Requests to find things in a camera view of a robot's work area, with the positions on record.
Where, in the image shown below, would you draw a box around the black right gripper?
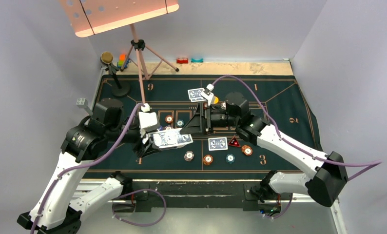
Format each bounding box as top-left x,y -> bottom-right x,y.
180,101 -> 239,137

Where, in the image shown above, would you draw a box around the blue back playing card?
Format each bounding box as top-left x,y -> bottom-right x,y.
188,88 -> 204,100
208,137 -> 228,151
190,96 -> 207,102

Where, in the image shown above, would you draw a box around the teal poker chip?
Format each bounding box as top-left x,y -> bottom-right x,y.
176,119 -> 184,127

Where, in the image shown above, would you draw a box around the blue playing card deck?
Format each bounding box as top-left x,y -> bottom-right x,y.
148,128 -> 193,150

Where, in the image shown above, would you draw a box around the black red all-in triangle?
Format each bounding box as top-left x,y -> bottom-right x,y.
228,136 -> 241,148

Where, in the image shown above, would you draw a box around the orange chip stack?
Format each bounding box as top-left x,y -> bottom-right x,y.
203,155 -> 213,165

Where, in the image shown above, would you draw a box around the teal chip stack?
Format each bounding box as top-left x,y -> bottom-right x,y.
226,154 -> 235,164

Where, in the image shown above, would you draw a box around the orange poker chip pile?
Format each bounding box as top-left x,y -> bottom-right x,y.
241,145 -> 253,156

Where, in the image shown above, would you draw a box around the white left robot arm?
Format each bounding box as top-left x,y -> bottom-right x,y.
17,98 -> 159,234

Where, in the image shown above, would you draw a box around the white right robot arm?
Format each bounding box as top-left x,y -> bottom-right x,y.
181,92 -> 348,207

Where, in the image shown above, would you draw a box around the green poker table mat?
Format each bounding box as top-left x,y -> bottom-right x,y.
85,75 -> 321,179

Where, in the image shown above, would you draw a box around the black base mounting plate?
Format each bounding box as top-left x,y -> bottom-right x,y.
116,177 -> 292,213

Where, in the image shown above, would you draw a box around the cyan toy block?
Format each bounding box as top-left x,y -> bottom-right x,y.
191,57 -> 204,63

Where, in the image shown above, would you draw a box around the red toy block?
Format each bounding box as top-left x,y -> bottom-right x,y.
176,58 -> 189,64

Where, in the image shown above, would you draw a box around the small microphone on stand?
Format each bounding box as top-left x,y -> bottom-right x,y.
100,52 -> 131,98

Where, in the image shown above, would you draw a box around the grey lego brick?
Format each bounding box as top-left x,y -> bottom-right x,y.
76,97 -> 93,117

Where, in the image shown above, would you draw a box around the orange green toy blocks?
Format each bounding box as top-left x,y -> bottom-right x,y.
116,54 -> 130,69

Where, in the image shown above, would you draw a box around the pink music stand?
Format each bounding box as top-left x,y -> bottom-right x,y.
58,0 -> 180,111

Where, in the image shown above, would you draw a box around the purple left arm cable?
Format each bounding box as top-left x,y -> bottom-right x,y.
29,102 -> 167,234

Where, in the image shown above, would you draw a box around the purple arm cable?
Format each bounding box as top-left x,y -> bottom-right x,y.
211,75 -> 383,220
29,102 -> 167,234

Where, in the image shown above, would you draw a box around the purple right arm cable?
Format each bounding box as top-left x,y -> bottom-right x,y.
211,75 -> 383,220

